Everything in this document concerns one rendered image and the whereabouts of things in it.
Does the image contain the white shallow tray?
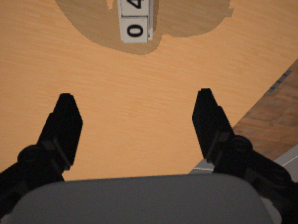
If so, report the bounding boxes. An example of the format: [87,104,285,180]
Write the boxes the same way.
[117,0,153,41]

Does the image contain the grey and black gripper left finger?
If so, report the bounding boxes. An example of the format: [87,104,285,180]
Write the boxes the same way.
[0,93,83,220]

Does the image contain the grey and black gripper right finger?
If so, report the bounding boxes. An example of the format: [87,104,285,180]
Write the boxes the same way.
[192,88,298,224]

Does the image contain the grey number cube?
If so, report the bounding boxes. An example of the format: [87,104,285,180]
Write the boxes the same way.
[121,14,148,43]
[121,0,150,16]

